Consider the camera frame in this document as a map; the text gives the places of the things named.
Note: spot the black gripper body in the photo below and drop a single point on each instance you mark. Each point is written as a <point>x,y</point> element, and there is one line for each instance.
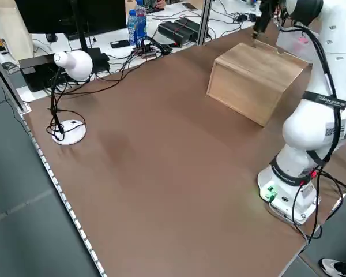
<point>268,8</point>

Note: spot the red bag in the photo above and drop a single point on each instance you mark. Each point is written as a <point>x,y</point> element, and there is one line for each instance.
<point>302,40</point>

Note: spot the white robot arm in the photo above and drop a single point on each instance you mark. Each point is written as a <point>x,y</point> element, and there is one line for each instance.
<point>302,130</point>

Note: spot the clear plastic box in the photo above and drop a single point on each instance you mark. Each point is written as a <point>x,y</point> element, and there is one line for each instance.
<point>288,43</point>

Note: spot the wooden drawer cabinet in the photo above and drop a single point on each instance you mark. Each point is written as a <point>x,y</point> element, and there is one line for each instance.
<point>248,80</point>

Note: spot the black box device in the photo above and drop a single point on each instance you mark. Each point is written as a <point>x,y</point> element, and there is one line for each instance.
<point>34,75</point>

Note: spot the black power adapter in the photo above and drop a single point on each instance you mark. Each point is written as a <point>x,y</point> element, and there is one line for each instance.
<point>251,16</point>

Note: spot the dark grey power adapter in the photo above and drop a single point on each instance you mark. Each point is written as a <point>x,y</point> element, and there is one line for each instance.
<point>241,18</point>

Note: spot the black power supply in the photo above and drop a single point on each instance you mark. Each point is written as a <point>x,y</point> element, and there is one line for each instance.
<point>170,33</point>
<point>190,27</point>

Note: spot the blue water bottle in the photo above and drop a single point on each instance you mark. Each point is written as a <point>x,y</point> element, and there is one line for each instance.
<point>141,20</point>
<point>132,29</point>

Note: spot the black smartphone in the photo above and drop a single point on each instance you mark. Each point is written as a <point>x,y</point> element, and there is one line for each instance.
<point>119,44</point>

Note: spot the black monitor stand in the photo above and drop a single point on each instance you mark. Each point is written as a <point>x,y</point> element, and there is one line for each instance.
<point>82,40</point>

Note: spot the white desk lamp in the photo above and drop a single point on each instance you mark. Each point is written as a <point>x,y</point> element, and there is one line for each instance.
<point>78,65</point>

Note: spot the black monitor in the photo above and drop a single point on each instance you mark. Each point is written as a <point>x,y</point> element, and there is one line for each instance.
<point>60,14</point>

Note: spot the beige board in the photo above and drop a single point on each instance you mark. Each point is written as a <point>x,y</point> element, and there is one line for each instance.
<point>11,29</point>

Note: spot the person's foot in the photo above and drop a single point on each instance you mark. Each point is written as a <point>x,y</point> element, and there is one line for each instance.
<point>333,268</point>

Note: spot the aluminium frame post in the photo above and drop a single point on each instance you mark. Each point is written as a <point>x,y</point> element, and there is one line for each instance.
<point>204,23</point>

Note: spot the slanted aluminium frame bar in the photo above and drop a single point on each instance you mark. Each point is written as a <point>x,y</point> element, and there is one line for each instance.
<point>8,83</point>

